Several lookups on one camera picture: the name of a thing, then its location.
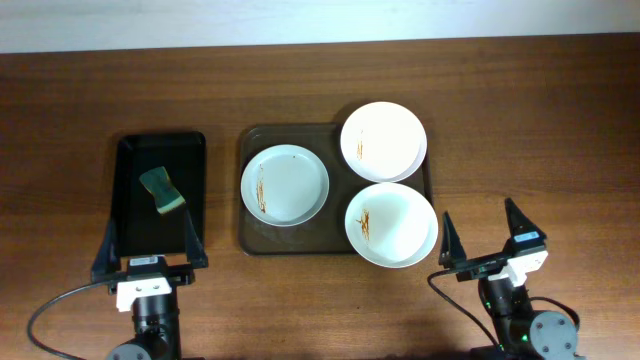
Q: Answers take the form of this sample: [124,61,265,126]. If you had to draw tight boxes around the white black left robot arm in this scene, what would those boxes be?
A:
[90,210,208,360]

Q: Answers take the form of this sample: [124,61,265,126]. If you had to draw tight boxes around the white plate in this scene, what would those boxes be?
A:
[344,183,439,269]
[340,101,427,183]
[240,144,330,227]

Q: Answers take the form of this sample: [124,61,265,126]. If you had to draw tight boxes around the brown serving tray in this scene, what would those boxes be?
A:
[237,123,434,257]

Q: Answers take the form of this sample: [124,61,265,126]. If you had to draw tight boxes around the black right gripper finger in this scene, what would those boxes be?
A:
[439,212,467,266]
[505,198,538,243]

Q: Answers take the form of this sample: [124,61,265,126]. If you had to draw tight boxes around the green yellow sponge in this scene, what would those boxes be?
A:
[139,166,186,215]

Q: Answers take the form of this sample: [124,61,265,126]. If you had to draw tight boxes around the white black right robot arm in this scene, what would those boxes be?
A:
[428,198,580,359]

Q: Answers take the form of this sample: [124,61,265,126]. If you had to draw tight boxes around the black rectangular tray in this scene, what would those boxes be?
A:
[111,131,206,257]

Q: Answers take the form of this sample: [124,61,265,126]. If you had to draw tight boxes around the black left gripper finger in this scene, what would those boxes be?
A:
[91,219,121,274]
[184,210,208,269]

